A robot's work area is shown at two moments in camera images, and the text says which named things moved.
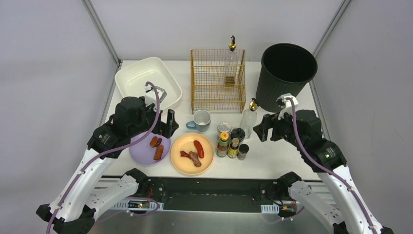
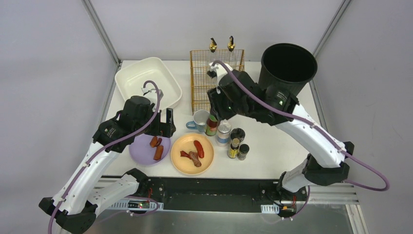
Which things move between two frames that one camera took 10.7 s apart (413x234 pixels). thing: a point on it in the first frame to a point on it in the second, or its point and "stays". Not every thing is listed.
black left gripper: (166, 126) stays
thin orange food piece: (154, 141) stays
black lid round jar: (238, 133) stays
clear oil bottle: (249, 120) to (213, 47)
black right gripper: (269, 126) to (214, 104)
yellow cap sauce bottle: (222, 148) to (211, 127)
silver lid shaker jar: (224, 126) stays
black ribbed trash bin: (285, 68) stays
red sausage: (199, 148) stays
